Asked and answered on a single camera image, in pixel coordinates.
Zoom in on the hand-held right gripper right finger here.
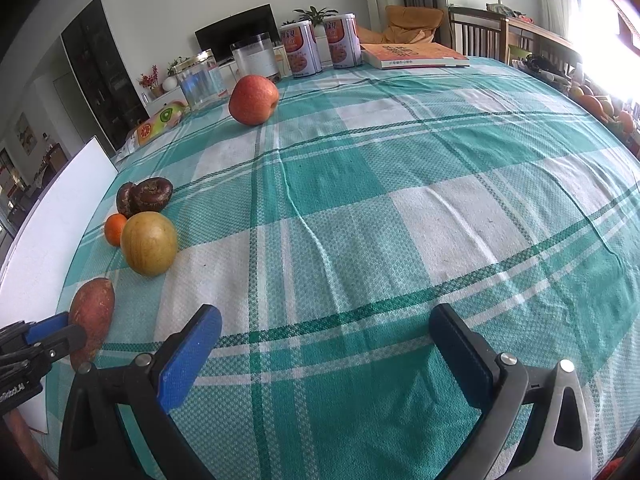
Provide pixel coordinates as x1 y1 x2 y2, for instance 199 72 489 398
429 302 593 480

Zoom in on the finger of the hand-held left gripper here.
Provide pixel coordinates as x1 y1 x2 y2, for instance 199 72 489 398
32 325 87 361
24 312 71 346

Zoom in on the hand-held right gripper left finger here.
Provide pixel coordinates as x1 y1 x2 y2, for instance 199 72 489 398
59 304 223 480

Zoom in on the reddish sweet potato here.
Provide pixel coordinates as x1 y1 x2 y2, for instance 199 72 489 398
68 277 116 372

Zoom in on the white cardboard box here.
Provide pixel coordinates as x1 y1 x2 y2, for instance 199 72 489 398
0 135 119 433

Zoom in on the small orange mandarin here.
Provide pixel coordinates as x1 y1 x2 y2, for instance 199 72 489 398
104 213 128 247

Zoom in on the yellow-green pear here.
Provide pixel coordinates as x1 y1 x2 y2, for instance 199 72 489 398
120 211 179 277

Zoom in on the dark brown water chestnut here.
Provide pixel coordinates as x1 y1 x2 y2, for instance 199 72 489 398
116 182 137 218
131 178 174 217

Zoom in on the teal checkered tablecloth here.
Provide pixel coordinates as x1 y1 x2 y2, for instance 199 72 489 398
45 55 640 480

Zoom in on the fruit print packet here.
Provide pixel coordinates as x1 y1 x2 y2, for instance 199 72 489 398
136 100 188 147

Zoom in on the black display cabinet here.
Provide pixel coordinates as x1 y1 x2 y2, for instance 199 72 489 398
61 0 151 151

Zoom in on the red apple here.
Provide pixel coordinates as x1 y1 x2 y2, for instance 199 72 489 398
228 74 280 126

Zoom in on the red flower bouquet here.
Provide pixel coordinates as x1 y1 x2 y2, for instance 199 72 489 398
139 65 165 98

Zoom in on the glass jar with gold lid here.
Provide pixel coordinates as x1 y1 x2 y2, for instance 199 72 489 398
176 49 223 110

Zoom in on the plant in white vase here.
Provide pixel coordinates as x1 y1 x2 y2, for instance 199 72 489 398
162 57 191 92

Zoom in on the pile of oranges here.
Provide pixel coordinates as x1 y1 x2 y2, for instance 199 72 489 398
570 82 640 137

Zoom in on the white television cabinet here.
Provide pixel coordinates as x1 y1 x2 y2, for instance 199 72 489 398
145 42 291 111

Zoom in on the orange cover book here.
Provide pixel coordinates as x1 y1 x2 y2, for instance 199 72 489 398
360 42 471 70

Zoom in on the clear jar with white label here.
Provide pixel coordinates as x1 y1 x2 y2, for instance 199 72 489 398
230 32 279 82

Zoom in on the red and white can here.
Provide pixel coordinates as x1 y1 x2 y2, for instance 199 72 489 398
280 19 323 79
324 12 362 67

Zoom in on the dark wooden chair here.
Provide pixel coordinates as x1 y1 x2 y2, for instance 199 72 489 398
447 6 508 63

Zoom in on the black flat television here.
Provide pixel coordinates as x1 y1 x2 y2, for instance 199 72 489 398
194 4 282 56

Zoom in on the orange cushion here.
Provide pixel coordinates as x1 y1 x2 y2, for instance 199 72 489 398
357 5 446 45

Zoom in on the window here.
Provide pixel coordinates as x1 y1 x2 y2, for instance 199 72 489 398
570 0 640 111

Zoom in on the green potted plant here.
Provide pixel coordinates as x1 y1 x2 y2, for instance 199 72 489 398
292 6 338 28

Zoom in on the wall picture frame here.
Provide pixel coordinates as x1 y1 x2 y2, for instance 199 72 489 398
15 112 37 156

